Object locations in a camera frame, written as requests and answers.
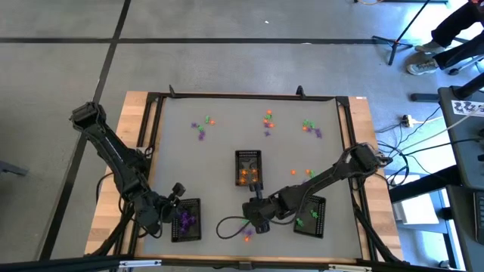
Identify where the black slotted plastic basket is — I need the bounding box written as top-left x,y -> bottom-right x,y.
234,150 -> 264,187
293,194 -> 327,240
170,197 -> 203,243

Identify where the black metal table frame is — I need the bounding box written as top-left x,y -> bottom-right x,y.
113,85 -> 404,265

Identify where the black floor cable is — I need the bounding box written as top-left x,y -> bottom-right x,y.
392,136 -> 484,158

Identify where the black office chair base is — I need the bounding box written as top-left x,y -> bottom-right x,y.
445,52 -> 484,76

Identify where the black frame strut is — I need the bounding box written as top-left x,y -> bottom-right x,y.
346,188 -> 404,264
89,198 -> 141,258

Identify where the grey table mat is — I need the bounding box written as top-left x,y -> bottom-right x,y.
141,96 -> 363,261

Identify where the white printed label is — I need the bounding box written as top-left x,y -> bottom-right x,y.
451,99 -> 484,117

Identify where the black rig beam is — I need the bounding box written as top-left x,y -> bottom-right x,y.
0,255 -> 484,272

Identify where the white power cable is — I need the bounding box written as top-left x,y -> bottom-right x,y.
414,115 -> 444,125

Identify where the black floor stand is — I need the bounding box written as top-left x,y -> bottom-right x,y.
410,73 -> 484,103

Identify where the person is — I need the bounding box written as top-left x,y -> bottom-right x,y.
405,0 -> 484,76

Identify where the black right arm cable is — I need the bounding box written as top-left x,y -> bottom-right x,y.
216,215 -> 262,240

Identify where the grey furniture leg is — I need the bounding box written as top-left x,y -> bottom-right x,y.
0,160 -> 29,178

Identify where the black keyboard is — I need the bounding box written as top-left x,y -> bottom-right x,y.
473,190 -> 484,245

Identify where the black tripod stand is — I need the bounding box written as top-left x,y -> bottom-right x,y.
371,0 -> 432,66

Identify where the grey side desk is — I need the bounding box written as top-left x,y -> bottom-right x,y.
437,85 -> 484,272

